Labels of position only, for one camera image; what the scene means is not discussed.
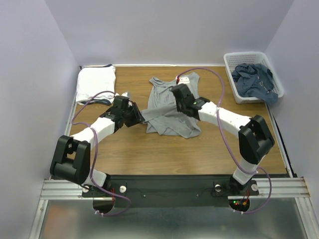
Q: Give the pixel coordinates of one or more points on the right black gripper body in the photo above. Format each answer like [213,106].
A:
[181,93]

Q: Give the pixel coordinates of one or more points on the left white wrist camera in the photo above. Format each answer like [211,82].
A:
[126,94]

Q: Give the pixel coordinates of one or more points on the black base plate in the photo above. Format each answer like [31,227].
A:
[148,191]

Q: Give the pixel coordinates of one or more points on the folded white tank top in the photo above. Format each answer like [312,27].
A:
[96,84]

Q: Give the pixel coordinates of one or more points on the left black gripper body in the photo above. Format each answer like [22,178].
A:
[130,114]

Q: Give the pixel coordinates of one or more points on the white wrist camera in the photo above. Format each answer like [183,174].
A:
[182,80]
[126,94]

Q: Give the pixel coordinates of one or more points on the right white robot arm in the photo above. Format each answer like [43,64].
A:
[255,138]

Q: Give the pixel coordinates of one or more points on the white plastic basket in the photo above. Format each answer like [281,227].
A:
[233,59]

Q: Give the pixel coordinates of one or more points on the aluminium frame rail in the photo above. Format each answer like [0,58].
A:
[282,210]

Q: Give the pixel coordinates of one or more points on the grey tank top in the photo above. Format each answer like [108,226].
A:
[161,115]

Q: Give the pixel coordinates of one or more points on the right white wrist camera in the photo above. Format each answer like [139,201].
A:
[182,80]

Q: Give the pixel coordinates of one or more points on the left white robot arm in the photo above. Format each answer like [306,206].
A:
[72,157]

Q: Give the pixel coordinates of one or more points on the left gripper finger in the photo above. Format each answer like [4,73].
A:
[137,112]
[135,120]

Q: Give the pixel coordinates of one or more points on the blue tank top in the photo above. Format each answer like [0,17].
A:
[255,80]

